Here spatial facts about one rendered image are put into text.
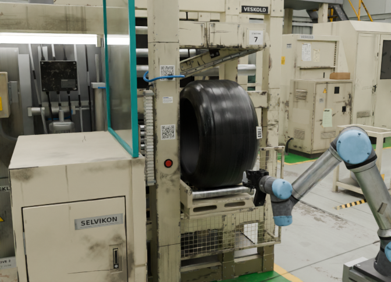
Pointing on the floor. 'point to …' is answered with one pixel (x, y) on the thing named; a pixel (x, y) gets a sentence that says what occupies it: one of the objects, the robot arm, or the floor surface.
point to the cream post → (159, 166)
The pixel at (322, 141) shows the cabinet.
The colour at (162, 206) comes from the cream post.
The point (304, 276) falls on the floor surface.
